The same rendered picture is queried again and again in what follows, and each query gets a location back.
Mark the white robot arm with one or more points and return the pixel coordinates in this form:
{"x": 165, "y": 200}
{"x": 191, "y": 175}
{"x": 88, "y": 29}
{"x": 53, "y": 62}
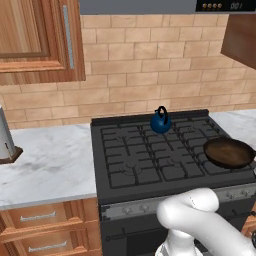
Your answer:
{"x": 196, "y": 221}

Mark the wooden wall cabinet door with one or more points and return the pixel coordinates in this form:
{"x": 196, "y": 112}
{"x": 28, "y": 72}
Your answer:
{"x": 31, "y": 36}

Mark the wooden drawer front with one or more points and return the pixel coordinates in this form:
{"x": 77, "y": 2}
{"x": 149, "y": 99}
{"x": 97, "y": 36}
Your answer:
{"x": 43, "y": 218}
{"x": 50, "y": 245}

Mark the open wooden cabinet door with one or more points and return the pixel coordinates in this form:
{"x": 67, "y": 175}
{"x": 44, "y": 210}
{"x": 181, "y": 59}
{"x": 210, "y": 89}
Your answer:
{"x": 240, "y": 36}

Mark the blue kettle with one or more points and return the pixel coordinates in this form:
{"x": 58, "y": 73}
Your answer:
{"x": 160, "y": 122}

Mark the silver stove knob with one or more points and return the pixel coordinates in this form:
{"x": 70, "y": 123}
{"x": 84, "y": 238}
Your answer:
{"x": 229, "y": 194}
{"x": 126, "y": 210}
{"x": 144, "y": 208}
{"x": 245, "y": 192}

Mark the dark grey gas stove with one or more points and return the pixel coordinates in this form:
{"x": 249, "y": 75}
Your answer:
{"x": 166, "y": 156}

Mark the grey range hood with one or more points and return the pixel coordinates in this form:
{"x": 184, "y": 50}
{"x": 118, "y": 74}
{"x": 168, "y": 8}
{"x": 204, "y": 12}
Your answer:
{"x": 160, "y": 6}

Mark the dark brown frying pan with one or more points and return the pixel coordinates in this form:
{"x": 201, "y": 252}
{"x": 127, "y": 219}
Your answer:
{"x": 229, "y": 152}

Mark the wooden base cabinet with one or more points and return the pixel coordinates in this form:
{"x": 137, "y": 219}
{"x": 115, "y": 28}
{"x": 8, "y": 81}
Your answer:
{"x": 249, "y": 222}

